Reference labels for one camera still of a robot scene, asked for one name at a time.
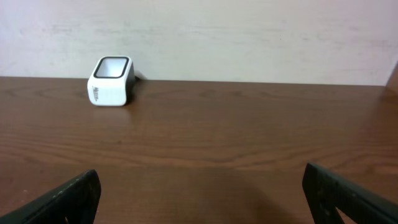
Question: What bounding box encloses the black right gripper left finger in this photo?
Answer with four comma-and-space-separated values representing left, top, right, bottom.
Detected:
1, 169, 101, 224

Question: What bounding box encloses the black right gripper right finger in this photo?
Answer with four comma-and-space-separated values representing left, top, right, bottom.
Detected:
302, 163, 397, 224

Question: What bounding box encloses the white barcode scanner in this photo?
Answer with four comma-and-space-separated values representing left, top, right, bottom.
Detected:
86, 55, 136, 106

